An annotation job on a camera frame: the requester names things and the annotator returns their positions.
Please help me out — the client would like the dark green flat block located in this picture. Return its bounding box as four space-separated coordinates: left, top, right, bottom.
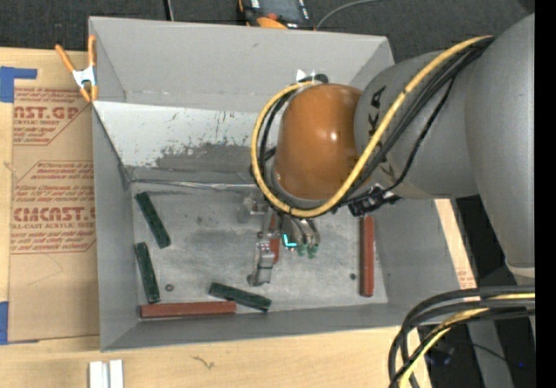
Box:
135 191 172 250
134 241 162 306
208 281 273 313

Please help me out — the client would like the brown cardboard board, red print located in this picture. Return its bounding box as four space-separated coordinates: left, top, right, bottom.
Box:
0 46 481 344

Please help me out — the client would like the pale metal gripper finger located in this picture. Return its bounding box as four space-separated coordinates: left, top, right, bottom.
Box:
237 196 268 224
246 242 276 288

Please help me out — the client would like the black cylinder on white bracket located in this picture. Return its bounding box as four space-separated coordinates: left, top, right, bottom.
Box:
346 185 401 218

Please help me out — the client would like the grey metal bin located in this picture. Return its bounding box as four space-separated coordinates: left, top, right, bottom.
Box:
88 16 468 352

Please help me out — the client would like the red-brown flat block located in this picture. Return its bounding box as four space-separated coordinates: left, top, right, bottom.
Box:
139 300 238 319
268 214 282 266
359 214 376 299

